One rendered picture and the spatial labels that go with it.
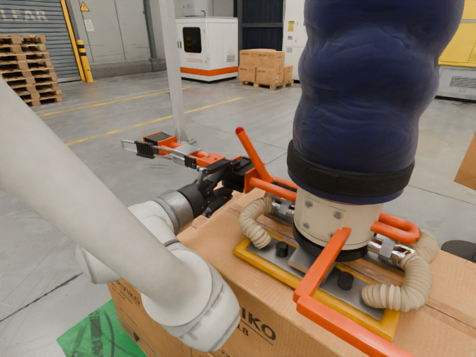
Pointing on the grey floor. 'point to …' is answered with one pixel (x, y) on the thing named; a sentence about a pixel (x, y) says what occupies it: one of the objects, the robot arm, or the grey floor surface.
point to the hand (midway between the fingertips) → (239, 172)
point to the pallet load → (264, 69)
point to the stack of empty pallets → (28, 68)
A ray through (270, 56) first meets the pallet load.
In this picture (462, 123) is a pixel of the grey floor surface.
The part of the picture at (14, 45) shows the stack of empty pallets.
